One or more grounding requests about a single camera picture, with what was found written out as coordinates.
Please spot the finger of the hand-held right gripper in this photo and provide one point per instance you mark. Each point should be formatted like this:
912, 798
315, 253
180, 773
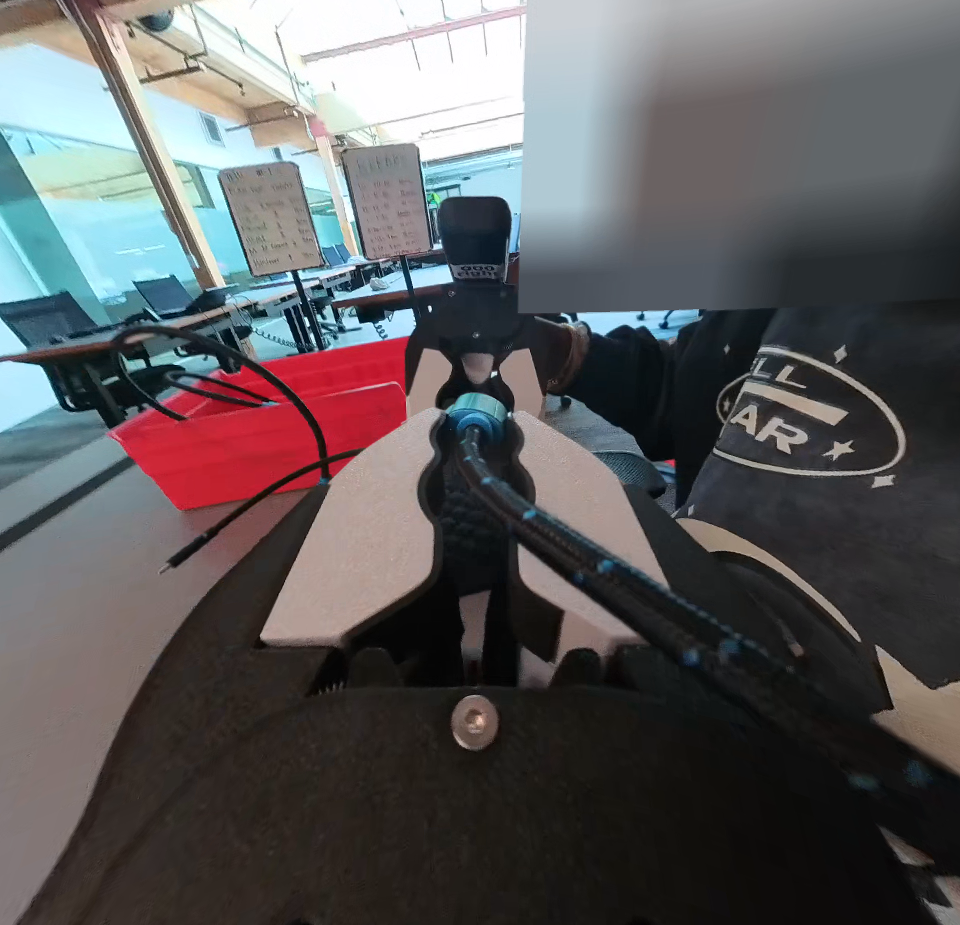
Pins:
521, 389
431, 381

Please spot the person's dark printed sweatshirt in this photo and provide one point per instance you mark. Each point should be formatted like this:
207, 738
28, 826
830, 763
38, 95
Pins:
825, 565

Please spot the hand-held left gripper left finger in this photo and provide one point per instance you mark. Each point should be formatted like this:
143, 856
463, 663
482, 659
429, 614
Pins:
360, 535

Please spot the whiteboard with black writing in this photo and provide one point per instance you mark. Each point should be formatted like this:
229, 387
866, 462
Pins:
270, 220

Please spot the small dark ceiling dome camera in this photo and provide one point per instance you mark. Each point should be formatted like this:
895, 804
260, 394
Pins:
157, 21

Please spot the person's right hand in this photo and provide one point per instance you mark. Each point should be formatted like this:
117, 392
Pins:
553, 355

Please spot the person's right forearm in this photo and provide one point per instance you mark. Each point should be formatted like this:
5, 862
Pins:
645, 385

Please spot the wooden top office desk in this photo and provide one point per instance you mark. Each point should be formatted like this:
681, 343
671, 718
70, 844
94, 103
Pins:
67, 347
390, 291

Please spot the black mesh office chair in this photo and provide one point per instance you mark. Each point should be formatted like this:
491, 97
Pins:
165, 295
45, 317

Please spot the wooden support column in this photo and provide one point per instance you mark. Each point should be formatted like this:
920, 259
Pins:
150, 152

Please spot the whiteboard with red writing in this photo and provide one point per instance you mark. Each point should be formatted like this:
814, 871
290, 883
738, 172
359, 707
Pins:
386, 201

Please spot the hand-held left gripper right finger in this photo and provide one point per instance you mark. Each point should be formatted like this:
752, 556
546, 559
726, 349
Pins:
585, 490

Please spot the red plastic bin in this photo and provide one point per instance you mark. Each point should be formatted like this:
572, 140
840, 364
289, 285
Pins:
225, 460

